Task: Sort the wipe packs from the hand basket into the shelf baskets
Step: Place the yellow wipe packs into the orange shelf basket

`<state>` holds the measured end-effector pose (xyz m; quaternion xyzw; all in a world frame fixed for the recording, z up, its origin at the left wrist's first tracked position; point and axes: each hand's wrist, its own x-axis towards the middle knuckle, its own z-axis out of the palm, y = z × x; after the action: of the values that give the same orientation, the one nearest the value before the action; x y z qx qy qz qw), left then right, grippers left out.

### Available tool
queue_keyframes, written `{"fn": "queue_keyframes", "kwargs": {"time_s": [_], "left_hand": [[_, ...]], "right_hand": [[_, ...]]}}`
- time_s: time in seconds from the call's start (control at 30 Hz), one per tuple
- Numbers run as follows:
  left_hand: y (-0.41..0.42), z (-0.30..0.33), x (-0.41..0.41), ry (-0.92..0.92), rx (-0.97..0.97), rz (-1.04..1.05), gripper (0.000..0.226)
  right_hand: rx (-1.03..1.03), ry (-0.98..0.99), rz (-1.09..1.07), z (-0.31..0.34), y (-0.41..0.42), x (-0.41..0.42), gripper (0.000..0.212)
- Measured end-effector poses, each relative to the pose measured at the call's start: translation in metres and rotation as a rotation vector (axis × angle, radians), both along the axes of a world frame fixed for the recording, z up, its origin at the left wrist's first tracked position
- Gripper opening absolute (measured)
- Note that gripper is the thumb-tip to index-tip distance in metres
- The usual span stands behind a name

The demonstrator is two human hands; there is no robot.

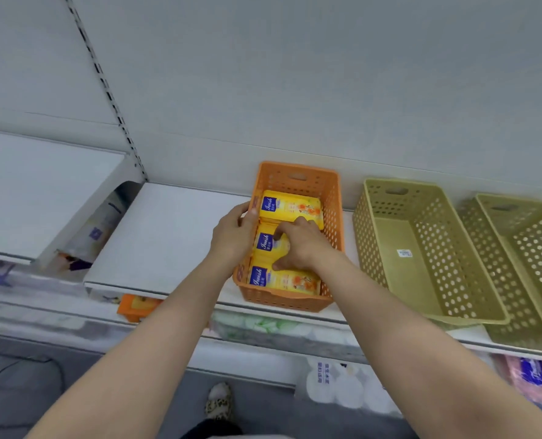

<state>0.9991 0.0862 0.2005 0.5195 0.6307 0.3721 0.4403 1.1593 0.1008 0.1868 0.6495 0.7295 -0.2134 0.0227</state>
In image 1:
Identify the black trousers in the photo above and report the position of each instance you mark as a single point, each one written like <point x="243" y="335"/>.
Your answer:
<point x="216" y="429"/>

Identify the white wrapped paper pack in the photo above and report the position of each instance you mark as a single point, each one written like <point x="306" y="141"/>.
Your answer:
<point x="97" y="224"/>

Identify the white bag blue print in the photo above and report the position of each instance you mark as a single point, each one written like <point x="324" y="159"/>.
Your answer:
<point x="339" y="384"/>

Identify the person's right hand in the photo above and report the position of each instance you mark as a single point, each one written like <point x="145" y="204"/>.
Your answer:
<point x="307" y="246"/>

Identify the pink tissue pack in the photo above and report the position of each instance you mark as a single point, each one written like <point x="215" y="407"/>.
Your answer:
<point x="531" y="377"/>

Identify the orange paper roll pack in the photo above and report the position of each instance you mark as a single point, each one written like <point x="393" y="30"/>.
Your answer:
<point x="136" y="306"/>

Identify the olive plastic basket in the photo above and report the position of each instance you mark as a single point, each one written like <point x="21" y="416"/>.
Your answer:
<point x="412" y="288"/>
<point x="518" y="345"/>

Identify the green and white tissue pack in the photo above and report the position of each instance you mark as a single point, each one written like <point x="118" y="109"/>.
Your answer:
<point x="271" y="324"/>

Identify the person's left hand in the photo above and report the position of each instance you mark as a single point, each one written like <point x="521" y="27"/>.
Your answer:
<point x="229" y="242"/>

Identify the leopard print shoe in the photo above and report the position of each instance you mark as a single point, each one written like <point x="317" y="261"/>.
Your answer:
<point x="219" y="402"/>

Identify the orange plastic basket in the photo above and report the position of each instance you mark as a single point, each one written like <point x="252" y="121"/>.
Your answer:
<point x="280" y="307"/>

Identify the person's left forearm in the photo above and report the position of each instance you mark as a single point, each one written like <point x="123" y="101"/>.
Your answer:
<point x="138" y="361"/>

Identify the person's right forearm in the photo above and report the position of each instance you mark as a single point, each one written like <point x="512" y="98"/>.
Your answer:
<point x="426" y="352"/>

